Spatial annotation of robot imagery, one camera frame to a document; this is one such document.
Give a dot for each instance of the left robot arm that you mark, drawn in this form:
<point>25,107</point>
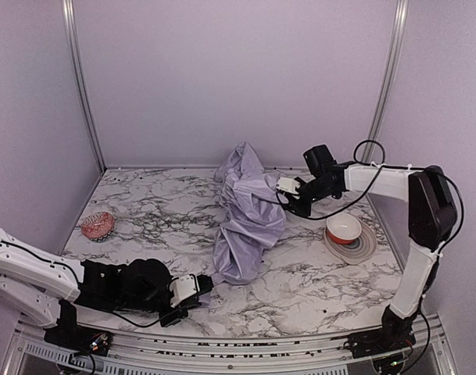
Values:
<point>48,289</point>

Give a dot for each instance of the left aluminium frame post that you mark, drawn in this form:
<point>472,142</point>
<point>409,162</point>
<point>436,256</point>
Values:
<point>79,78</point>

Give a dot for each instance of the grey ringed plate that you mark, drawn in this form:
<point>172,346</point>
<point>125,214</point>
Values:
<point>358,251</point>

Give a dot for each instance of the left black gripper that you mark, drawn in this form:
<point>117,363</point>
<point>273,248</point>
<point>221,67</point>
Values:
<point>202,284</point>

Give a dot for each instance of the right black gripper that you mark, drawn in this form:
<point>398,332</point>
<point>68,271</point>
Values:
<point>298,204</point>

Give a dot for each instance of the aluminium frame post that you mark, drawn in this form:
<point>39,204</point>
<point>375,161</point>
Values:
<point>391,66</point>
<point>79,78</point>

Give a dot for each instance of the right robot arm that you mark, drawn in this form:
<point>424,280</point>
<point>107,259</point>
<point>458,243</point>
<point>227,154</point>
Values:
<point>435,217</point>

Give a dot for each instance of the lilac folding umbrella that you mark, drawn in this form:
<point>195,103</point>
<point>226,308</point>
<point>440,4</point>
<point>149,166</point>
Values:
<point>253,221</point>

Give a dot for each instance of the right aluminium frame post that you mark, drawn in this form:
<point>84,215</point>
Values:
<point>391,66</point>

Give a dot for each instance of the red patterned bowl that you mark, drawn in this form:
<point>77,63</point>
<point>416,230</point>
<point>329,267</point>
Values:
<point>98,226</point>

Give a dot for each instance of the orange white bowl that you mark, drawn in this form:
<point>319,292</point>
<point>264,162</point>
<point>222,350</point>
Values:
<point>343,228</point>

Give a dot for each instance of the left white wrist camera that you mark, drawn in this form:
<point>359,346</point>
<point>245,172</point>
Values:
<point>183,288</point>

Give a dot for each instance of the aluminium front rail base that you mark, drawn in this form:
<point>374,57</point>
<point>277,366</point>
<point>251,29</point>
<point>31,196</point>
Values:
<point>132,352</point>

